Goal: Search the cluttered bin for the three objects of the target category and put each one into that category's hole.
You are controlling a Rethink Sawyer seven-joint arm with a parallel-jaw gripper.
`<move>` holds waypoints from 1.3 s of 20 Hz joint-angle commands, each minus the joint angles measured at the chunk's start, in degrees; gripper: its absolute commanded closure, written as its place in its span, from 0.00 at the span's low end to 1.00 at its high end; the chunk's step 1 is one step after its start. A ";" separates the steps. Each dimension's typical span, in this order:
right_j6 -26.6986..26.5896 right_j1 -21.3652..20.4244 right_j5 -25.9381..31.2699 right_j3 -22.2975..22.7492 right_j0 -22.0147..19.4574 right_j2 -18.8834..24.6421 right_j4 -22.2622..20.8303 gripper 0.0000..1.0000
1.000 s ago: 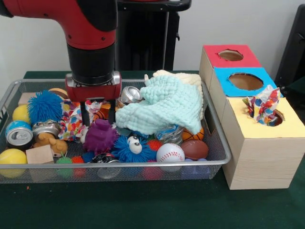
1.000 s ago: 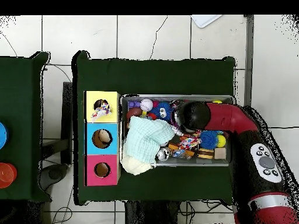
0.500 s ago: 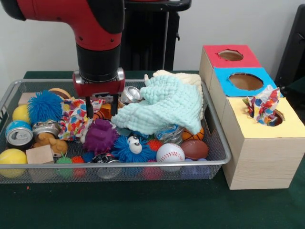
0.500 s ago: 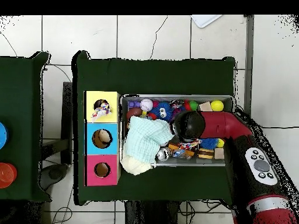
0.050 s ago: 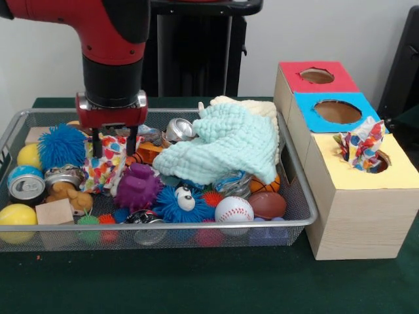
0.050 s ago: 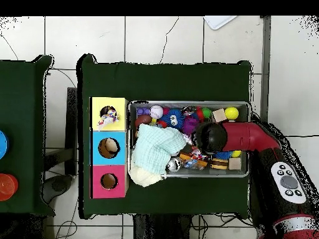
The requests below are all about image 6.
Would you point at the yellow ball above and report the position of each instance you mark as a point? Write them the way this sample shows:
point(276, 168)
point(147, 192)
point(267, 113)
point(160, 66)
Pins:
point(231, 113)

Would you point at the white tray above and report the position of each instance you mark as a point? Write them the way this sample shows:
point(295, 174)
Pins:
point(218, 21)

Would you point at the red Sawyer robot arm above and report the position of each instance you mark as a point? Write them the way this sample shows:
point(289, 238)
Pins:
point(244, 137)

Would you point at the blue disc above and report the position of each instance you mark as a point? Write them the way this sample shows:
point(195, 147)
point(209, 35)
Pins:
point(3, 144)

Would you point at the blue fuzzy toy with eyes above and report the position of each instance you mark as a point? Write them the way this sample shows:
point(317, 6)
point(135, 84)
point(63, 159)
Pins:
point(175, 114)

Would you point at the wooden box with three holes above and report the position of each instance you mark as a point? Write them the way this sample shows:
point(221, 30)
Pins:
point(99, 169)

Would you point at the colourful dotted cloth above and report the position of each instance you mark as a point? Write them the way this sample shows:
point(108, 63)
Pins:
point(109, 117)

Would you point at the cream waffle cloth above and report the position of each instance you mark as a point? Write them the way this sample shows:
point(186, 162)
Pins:
point(144, 178)

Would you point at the dark green tablecloth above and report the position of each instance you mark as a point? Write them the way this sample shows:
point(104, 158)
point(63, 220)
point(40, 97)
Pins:
point(162, 82)
point(22, 99)

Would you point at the grey floor rail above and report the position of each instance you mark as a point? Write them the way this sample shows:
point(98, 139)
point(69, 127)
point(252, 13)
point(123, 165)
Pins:
point(265, 74)

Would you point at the wooden block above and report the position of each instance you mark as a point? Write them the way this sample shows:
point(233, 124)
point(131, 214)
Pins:
point(219, 115)
point(235, 163)

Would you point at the white toy baseball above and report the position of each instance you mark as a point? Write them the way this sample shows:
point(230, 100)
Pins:
point(156, 111)

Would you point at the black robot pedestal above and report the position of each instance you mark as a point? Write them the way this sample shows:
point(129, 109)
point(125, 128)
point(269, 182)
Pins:
point(159, 229)

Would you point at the brown toy football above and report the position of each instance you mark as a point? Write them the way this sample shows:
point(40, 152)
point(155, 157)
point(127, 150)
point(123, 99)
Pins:
point(143, 120)

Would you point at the mint waffle cloth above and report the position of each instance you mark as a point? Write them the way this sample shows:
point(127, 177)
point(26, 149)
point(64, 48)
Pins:
point(157, 147)

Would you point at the toy burger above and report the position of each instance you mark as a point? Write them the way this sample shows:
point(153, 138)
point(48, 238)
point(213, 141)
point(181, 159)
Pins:
point(219, 164)

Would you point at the purple spiky toy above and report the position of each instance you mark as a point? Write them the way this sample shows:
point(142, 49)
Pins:
point(190, 125)

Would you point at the red disc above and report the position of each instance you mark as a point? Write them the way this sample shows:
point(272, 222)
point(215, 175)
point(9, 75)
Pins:
point(7, 186)

